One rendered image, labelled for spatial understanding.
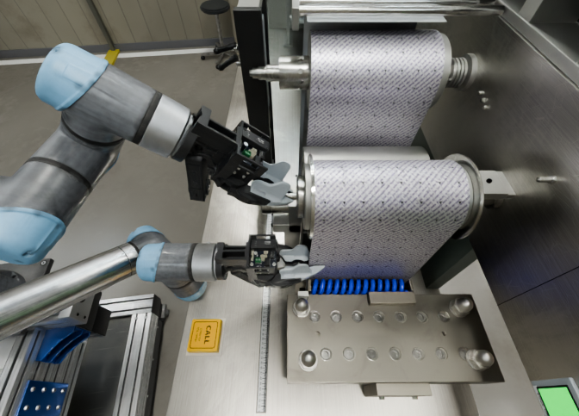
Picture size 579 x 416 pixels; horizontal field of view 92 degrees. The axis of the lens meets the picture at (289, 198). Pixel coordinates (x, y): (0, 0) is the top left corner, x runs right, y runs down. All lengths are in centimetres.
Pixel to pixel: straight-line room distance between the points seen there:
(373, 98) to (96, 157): 47
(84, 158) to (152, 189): 189
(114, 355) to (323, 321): 119
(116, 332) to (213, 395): 98
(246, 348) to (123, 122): 56
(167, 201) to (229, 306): 152
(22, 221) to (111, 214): 192
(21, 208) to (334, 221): 38
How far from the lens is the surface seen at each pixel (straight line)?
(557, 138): 52
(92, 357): 169
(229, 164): 40
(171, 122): 39
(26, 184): 43
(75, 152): 45
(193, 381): 77
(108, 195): 245
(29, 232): 41
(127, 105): 39
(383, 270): 65
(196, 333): 76
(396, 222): 47
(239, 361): 75
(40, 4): 439
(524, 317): 59
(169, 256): 59
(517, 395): 197
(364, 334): 64
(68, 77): 39
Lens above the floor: 164
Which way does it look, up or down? 54 degrees down
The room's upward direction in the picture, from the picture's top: straight up
